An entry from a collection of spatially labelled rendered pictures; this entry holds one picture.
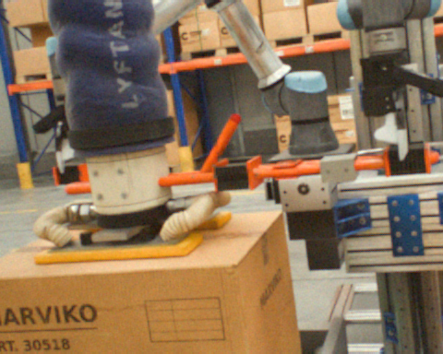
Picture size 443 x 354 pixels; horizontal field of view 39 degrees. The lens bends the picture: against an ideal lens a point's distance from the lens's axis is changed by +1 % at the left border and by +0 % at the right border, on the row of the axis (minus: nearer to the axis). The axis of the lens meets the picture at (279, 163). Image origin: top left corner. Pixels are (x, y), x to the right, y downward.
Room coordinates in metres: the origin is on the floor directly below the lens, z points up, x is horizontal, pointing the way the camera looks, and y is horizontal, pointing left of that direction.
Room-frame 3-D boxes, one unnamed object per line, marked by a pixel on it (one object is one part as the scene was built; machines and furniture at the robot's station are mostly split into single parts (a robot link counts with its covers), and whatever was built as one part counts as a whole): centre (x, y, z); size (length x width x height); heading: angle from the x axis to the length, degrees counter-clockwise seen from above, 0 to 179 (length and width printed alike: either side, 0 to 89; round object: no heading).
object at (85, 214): (1.35, 0.33, 1.01); 0.34 x 0.25 x 0.06; 75
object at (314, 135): (1.81, -0.10, 1.09); 0.15 x 0.15 x 0.10
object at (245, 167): (1.28, 0.09, 1.08); 0.10 x 0.08 x 0.06; 165
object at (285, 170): (1.41, 0.11, 1.08); 0.93 x 0.30 x 0.04; 75
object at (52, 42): (1.67, 0.53, 1.39); 0.09 x 0.08 x 0.11; 114
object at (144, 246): (1.26, 0.36, 0.97); 0.34 x 0.10 x 0.05; 75
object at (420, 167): (1.18, -0.25, 1.08); 0.08 x 0.07 x 0.05; 75
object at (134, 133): (1.35, 0.33, 1.19); 0.23 x 0.23 x 0.04
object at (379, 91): (1.20, -0.22, 1.23); 0.09 x 0.08 x 0.12; 75
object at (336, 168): (1.23, -0.12, 1.07); 0.07 x 0.07 x 0.04; 75
